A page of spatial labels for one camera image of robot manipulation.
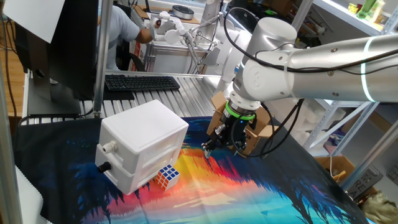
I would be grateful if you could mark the Rubik's cube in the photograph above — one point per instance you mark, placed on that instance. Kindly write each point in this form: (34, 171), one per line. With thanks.
(166, 177)

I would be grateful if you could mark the black office chair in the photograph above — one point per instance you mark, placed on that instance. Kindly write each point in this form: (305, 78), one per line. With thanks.
(124, 59)

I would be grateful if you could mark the bystander torso light blue shirt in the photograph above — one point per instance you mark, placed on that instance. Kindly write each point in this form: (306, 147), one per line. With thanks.
(121, 31)

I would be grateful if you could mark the slim silver white robot arm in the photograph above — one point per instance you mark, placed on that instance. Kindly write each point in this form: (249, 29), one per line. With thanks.
(211, 15)

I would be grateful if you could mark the white paper sheet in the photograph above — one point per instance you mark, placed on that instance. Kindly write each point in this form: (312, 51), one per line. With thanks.
(34, 15)

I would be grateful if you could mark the brown cardboard box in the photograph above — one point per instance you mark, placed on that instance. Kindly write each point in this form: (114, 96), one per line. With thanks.
(252, 140)

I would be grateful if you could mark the black computer keyboard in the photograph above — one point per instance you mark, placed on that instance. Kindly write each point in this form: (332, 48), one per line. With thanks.
(140, 83)

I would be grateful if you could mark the bystander bare forearm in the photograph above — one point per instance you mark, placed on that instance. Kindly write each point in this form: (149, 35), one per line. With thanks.
(143, 35)

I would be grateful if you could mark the white robotic hand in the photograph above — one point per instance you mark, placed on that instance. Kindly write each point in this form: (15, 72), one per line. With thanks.
(171, 34)

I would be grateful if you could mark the white plastic drawer cabinet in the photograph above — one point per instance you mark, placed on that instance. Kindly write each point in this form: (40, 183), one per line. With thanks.
(140, 130)

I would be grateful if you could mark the white metal shelf rack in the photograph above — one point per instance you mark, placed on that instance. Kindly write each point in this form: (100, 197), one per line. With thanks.
(342, 15)

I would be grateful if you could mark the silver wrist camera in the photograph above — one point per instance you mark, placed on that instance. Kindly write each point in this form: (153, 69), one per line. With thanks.
(220, 130)

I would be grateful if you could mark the pale yellow bottle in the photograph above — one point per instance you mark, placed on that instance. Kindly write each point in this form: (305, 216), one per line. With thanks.
(378, 11)

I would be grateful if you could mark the beige cloth bag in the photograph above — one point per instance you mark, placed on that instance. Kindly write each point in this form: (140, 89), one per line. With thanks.
(379, 208)

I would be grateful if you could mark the small yellow cup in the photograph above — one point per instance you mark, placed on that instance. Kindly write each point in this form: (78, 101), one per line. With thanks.
(353, 8)

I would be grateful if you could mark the green plastic bottle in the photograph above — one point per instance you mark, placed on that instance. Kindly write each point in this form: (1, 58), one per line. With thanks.
(365, 7)

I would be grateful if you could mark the aluminium equipment case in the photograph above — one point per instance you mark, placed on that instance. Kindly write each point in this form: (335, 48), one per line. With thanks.
(168, 62)

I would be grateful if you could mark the white articulated support linkage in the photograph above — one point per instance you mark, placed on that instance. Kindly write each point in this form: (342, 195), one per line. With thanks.
(211, 57)

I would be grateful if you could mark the grey lettered plate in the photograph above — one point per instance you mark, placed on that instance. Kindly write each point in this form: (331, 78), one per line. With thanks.
(363, 183)

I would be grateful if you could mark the white foam blocks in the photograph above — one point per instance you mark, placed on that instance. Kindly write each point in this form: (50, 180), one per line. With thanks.
(289, 118)

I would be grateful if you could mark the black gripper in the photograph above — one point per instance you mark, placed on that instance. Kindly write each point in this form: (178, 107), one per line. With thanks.
(239, 132)

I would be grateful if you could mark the red white carton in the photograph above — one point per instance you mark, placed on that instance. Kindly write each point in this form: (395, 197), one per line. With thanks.
(135, 56)

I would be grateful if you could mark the black computer monitor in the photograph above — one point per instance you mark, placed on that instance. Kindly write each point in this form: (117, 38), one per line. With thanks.
(74, 46)

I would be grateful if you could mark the round black disc device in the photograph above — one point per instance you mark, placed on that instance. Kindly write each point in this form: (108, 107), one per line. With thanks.
(183, 12)

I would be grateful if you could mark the black mouse pad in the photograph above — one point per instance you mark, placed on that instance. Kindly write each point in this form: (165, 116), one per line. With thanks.
(121, 95)

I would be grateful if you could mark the colourful forest print tablecloth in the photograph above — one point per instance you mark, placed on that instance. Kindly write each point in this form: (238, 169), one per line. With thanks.
(217, 193)

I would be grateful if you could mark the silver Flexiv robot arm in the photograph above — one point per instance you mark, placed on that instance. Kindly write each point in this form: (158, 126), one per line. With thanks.
(326, 71)

